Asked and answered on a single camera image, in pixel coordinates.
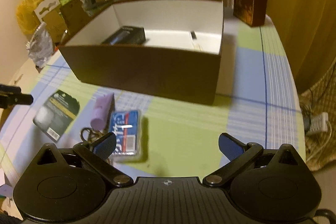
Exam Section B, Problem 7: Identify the silver foil bag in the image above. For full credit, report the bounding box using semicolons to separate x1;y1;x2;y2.
26;22;54;68

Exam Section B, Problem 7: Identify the black Flyco shaver box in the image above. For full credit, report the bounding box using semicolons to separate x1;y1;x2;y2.
102;26;146;46

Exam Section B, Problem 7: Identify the plaid tablecloth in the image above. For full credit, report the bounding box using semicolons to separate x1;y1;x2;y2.
1;17;305;184

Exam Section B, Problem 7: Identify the brown cardboard sorting box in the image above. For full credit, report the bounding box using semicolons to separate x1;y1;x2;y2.
59;0;224;105

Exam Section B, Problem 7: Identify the purple cream tube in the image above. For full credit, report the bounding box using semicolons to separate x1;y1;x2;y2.
90;93;114;131

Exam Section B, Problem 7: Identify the white electric toothbrush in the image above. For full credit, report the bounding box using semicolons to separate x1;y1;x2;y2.
190;31;203;52

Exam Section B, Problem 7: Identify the white handled cardboard box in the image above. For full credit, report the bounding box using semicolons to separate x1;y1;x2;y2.
34;0;67;44

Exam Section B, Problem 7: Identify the brown cardboard carton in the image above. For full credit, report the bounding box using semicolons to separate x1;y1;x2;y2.
60;0;91;36

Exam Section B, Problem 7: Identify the white power strip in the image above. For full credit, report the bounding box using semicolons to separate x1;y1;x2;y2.
306;112;329;136

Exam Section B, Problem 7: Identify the yellow plastic bag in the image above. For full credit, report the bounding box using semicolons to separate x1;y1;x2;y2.
15;0;44;36

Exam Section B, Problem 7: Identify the black blister card pack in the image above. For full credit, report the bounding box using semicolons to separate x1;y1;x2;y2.
33;89;80;142

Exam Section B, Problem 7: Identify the tan door curtain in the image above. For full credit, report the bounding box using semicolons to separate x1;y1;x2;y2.
267;0;335;93

